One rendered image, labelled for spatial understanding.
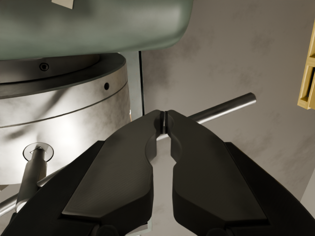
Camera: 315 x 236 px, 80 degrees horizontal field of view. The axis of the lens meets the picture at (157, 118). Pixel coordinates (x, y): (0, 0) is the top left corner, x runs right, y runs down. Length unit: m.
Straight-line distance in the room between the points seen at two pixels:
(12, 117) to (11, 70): 0.06
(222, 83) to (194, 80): 0.30
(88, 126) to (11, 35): 0.13
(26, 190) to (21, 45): 0.14
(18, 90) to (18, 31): 0.07
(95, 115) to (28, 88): 0.08
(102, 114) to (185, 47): 1.38
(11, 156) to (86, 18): 0.19
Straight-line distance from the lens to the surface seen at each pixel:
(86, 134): 0.29
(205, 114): 0.19
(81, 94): 0.26
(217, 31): 1.74
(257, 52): 2.04
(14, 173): 0.32
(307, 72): 2.59
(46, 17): 0.21
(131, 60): 0.95
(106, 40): 0.22
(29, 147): 0.29
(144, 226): 0.96
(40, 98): 0.25
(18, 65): 0.29
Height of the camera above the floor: 1.46
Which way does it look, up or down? 57 degrees down
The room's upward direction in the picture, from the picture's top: 148 degrees clockwise
